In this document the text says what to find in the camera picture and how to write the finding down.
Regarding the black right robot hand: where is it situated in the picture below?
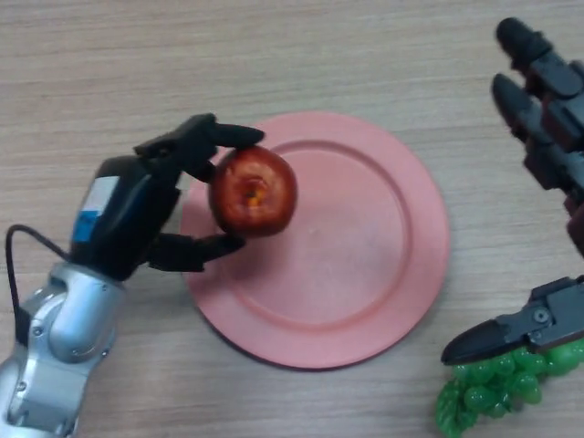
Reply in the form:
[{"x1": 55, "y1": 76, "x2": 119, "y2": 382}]
[{"x1": 440, "y1": 16, "x2": 584, "y2": 366}]

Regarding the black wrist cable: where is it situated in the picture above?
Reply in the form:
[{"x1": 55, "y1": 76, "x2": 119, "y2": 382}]
[{"x1": 5, "y1": 224, "x2": 74, "y2": 343}]

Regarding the red apple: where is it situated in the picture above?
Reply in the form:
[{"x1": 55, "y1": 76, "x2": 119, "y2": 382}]
[{"x1": 207, "y1": 145, "x2": 298, "y2": 239}]

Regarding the green grape bunch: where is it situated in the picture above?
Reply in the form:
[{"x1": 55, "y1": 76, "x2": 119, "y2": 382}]
[{"x1": 435, "y1": 339, "x2": 584, "y2": 438}]

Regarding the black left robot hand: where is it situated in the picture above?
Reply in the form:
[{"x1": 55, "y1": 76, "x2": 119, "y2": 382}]
[{"x1": 68, "y1": 112, "x2": 266, "y2": 282}]

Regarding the pink round plate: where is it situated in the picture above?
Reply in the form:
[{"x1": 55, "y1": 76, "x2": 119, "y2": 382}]
[{"x1": 180, "y1": 111, "x2": 451, "y2": 370}]

